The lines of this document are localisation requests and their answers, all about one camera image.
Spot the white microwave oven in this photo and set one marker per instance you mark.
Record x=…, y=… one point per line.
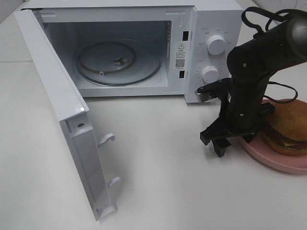
x=178, y=29

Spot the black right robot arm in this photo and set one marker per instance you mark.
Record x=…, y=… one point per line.
x=251, y=65

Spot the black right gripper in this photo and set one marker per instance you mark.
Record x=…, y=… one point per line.
x=242, y=113

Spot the pink plate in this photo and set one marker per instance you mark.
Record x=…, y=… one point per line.
x=263, y=153

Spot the glass microwave turntable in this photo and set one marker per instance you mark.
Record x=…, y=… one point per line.
x=118, y=62

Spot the white microwave door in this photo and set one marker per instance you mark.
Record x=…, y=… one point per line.
x=71, y=111

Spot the white timer knob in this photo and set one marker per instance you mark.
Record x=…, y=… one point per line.
x=209, y=74

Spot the upper white power knob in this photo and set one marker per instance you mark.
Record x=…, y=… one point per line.
x=216, y=44

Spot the burger with lettuce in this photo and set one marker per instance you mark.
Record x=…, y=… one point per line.
x=286, y=132

